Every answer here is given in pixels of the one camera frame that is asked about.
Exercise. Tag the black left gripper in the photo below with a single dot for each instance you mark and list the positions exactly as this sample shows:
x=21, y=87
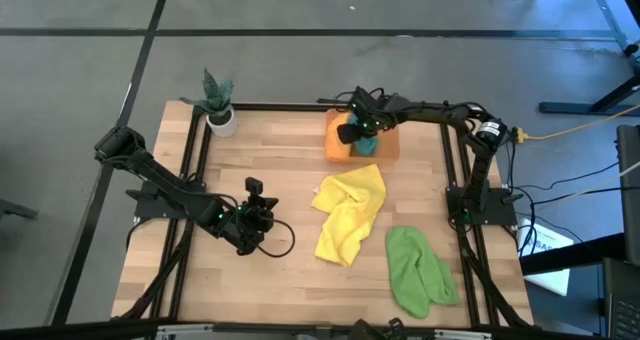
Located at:
x=252, y=225

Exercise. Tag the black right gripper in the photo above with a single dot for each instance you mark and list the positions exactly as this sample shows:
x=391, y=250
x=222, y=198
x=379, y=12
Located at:
x=377, y=112

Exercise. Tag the orange microfiber towel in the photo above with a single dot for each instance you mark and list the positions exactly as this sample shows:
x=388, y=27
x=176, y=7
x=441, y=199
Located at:
x=337, y=147

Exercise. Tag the teal microfiber towel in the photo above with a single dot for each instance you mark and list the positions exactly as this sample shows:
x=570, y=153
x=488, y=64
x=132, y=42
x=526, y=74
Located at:
x=367, y=147

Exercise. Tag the orange plastic basket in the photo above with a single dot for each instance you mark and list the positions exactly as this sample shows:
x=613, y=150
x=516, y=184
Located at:
x=390, y=147

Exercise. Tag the yellow microfiber towel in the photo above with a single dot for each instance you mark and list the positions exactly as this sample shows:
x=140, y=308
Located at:
x=350, y=215

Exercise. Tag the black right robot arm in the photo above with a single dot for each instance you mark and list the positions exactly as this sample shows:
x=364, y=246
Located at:
x=435, y=112

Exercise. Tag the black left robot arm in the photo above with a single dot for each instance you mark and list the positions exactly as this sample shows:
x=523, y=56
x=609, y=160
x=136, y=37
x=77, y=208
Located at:
x=170, y=190

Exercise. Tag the green microfiber towel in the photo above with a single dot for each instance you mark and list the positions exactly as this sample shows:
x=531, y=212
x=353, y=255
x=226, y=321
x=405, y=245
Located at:
x=415, y=270

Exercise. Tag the white plant pot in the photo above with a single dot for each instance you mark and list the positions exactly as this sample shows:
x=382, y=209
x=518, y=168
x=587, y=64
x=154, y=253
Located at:
x=222, y=126

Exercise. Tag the green artificial plant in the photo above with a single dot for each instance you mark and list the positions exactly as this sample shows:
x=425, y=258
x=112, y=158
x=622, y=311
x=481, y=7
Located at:
x=215, y=97

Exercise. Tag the black beam with silver brackets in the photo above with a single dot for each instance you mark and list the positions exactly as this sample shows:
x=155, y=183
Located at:
x=250, y=331

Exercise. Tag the dark floor object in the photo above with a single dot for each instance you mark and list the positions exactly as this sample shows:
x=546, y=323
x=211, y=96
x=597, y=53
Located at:
x=15, y=210

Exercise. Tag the white printed box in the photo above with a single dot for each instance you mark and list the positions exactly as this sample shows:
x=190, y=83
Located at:
x=550, y=282

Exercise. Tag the black desk edge bar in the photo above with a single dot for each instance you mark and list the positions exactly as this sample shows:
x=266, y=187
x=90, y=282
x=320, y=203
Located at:
x=575, y=255

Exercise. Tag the black keyboard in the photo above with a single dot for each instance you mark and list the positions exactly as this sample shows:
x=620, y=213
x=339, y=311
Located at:
x=622, y=305

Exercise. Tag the black aluminium table frame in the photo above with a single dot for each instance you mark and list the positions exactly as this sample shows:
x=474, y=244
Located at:
x=280, y=107

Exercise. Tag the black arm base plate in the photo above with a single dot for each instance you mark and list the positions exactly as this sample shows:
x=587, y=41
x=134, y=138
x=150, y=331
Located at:
x=150, y=207
x=497, y=207

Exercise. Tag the black desk leg frame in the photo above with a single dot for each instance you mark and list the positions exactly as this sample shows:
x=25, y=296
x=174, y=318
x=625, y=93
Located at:
x=609, y=10

